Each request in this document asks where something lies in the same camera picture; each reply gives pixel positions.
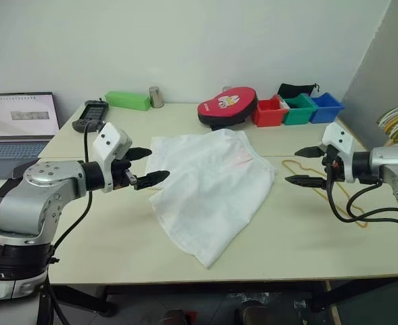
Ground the blue plastic bin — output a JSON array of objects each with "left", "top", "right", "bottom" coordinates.
[{"left": 309, "top": 91, "right": 345, "bottom": 124}]

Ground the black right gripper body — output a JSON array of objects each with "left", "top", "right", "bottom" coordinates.
[{"left": 322, "top": 144, "right": 346, "bottom": 183}]

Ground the light wooden slat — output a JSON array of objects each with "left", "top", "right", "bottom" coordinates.
[{"left": 323, "top": 280, "right": 342, "bottom": 325}]

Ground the red plastic bin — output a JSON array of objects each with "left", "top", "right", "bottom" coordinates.
[{"left": 252, "top": 97, "right": 286, "bottom": 128}]

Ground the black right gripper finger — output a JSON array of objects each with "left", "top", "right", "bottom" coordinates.
[
  {"left": 294, "top": 145, "right": 327, "bottom": 158},
  {"left": 285, "top": 174, "right": 328, "bottom": 189}
]

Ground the green plastic bin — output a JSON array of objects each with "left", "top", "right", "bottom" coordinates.
[{"left": 280, "top": 93, "right": 318, "bottom": 125}]

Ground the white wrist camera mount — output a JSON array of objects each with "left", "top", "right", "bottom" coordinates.
[
  {"left": 92, "top": 122, "right": 133, "bottom": 194},
  {"left": 322, "top": 123, "right": 355, "bottom": 183}
]

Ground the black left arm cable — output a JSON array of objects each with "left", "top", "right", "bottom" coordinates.
[{"left": 38, "top": 121, "right": 106, "bottom": 325}]

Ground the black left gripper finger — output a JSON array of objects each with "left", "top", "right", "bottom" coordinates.
[
  {"left": 136, "top": 170, "right": 171, "bottom": 190},
  {"left": 127, "top": 147, "right": 153, "bottom": 162}
]

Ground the black drawstring pouch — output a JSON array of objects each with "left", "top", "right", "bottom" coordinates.
[{"left": 276, "top": 83, "right": 320, "bottom": 100}]

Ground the green rectangular block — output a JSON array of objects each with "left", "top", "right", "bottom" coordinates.
[{"left": 104, "top": 90, "right": 152, "bottom": 112}]

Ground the red paddle case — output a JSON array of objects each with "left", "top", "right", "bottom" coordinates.
[{"left": 197, "top": 86, "right": 259, "bottom": 131}]

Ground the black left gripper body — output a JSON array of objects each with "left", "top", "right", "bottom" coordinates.
[{"left": 112, "top": 158, "right": 139, "bottom": 190}]

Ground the black handheld controller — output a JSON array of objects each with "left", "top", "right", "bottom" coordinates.
[{"left": 71, "top": 98, "right": 110, "bottom": 133}]

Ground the white cloth garment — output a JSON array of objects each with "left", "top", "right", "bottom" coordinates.
[{"left": 144, "top": 128, "right": 277, "bottom": 270}]

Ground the silver metal cup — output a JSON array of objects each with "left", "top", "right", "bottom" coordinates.
[{"left": 148, "top": 86, "right": 164, "bottom": 109}]

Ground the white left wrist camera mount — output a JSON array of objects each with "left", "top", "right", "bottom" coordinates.
[{"left": 92, "top": 122, "right": 133, "bottom": 194}]

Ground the yellow wire hanger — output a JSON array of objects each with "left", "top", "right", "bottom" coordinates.
[{"left": 282, "top": 158, "right": 370, "bottom": 229}]

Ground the grey open laptop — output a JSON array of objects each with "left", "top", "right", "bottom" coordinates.
[{"left": 0, "top": 91, "right": 61, "bottom": 179}]

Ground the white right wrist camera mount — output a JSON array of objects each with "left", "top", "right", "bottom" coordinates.
[{"left": 322, "top": 123, "right": 355, "bottom": 183}]

